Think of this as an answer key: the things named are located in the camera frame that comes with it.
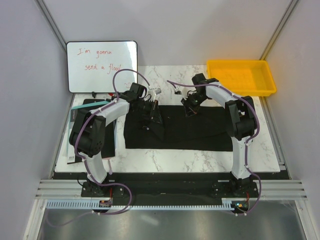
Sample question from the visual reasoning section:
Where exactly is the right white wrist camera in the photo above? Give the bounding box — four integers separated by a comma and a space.
173, 87, 182, 95

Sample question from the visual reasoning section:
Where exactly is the aluminium frame rail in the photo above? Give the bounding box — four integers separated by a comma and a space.
35, 179, 307, 201

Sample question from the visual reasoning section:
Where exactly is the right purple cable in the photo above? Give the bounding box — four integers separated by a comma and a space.
166, 79, 262, 216

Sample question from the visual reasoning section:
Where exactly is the white slotted cable duct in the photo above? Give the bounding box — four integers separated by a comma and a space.
45, 199, 246, 211

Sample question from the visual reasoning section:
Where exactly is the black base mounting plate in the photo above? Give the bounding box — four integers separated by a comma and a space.
81, 173, 259, 205

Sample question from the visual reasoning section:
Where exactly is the white whiteboard with red writing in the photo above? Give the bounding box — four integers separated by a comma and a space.
66, 40, 138, 94

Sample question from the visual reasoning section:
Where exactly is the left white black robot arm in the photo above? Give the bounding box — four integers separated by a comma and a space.
69, 83, 165, 197

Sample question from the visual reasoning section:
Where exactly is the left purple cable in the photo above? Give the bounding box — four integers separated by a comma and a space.
44, 68, 152, 227

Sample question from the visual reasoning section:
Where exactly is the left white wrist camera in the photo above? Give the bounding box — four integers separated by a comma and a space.
147, 87, 162, 99

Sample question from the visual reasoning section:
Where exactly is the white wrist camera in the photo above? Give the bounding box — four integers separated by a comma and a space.
173, 87, 182, 95
147, 87, 162, 99

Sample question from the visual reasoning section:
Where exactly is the teal and white packaging board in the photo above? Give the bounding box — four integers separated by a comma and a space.
65, 101, 111, 165

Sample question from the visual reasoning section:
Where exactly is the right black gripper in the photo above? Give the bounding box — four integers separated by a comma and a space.
181, 92, 208, 118

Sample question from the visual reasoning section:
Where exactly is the black long sleeve shirt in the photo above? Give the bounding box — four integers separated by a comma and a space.
123, 105, 233, 152

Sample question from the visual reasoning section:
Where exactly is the yellow plastic bin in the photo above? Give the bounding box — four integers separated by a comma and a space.
206, 60, 277, 97

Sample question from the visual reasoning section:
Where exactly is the purple cable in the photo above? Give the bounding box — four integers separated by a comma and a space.
166, 79, 262, 216
44, 68, 152, 227

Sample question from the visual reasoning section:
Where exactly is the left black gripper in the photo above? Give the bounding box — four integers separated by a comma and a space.
136, 99, 163, 124

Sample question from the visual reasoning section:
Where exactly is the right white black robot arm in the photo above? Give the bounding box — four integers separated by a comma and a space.
181, 73, 260, 197

